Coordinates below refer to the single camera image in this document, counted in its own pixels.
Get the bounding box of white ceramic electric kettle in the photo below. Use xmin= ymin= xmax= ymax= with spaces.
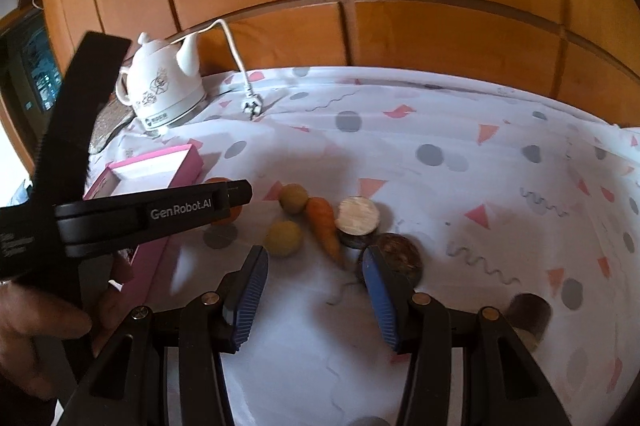
xmin=115 ymin=32 xmax=207 ymax=137

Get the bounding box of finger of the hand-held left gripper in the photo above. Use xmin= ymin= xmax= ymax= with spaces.
xmin=227 ymin=179 xmax=254 ymax=208

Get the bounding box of dark round fruit half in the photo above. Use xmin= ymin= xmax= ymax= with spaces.
xmin=506 ymin=293 xmax=553 ymax=352

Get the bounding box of white patterned tablecloth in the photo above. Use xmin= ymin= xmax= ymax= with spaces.
xmin=85 ymin=66 xmax=640 ymax=426

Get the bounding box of pink shallow box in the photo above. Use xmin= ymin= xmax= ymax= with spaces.
xmin=82 ymin=144 xmax=205 ymax=307

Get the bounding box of dark fruit half white top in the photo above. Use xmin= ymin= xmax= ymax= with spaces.
xmin=334 ymin=197 xmax=381 ymax=249

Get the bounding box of orange mandarin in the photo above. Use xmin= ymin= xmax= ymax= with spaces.
xmin=204 ymin=177 xmax=244 ymax=227

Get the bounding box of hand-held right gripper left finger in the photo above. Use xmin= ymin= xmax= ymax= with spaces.
xmin=62 ymin=245 xmax=271 ymax=426

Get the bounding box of orange carrot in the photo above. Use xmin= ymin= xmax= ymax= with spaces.
xmin=305 ymin=197 xmax=348 ymax=269

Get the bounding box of white power cable with plug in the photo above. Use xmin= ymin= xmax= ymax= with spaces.
xmin=170 ymin=19 xmax=263 ymax=118

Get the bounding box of person's left hand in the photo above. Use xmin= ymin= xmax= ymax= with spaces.
xmin=0 ymin=251 xmax=136 ymax=404

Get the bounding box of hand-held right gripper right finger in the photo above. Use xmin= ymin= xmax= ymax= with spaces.
xmin=361 ymin=245 xmax=573 ymax=426

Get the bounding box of dark display screen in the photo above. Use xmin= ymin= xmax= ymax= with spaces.
xmin=0 ymin=8 xmax=66 ymax=147

